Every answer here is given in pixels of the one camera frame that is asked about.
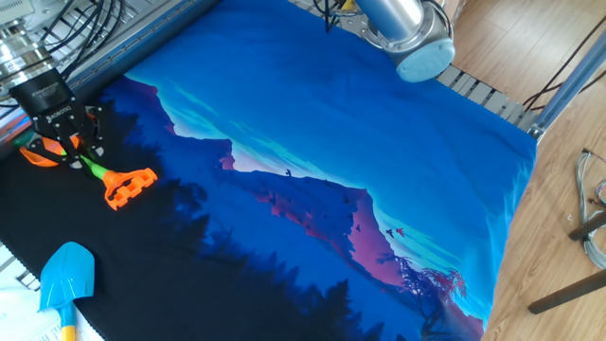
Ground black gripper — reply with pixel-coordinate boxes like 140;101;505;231
9;68;107;171

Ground orange shovel with green shaft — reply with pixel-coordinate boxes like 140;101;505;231
18;134;159;212

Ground blue shovel with yellow shaft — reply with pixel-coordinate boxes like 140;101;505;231
38;241;97;341

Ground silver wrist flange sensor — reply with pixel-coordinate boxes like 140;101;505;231
0;21;59;94

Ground white printed papers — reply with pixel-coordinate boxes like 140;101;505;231
0;283;106;341

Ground mountain landscape printed cloth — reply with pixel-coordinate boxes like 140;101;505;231
0;0;539;341

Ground dark furniture leg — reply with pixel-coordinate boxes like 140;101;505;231
526;268;606;316
567;210;606;242

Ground black cable bundle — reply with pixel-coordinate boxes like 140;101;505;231
37;0;127;81

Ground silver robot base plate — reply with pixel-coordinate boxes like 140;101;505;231
330;0;449;81

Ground black floor cable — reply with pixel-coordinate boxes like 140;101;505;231
522;13;606;114

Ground aluminium frame post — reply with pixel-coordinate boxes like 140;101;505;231
526;27;606;142

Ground grey wire bundle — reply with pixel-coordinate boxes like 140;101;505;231
574;148;606;271

